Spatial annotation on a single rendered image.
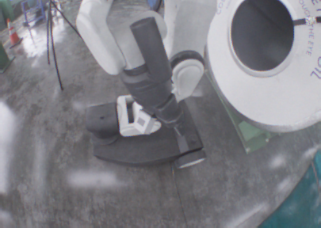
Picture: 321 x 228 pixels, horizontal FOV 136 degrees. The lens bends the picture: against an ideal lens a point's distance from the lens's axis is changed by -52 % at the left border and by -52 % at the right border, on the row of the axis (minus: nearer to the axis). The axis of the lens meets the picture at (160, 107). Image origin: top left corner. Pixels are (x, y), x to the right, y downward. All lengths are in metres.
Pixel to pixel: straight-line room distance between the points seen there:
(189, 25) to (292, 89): 0.59
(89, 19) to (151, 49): 0.09
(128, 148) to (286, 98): 0.88
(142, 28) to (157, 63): 0.05
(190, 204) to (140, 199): 0.32
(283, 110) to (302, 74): 0.22
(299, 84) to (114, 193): 1.16
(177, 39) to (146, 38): 0.23
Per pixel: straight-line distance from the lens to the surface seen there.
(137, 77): 0.22
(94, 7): 0.18
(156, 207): 0.89
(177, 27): 0.38
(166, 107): 0.27
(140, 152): 0.74
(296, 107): 0.77
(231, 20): 1.09
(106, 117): 0.64
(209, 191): 0.99
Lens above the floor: 0.88
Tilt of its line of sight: 53 degrees down
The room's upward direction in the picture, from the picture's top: 14 degrees clockwise
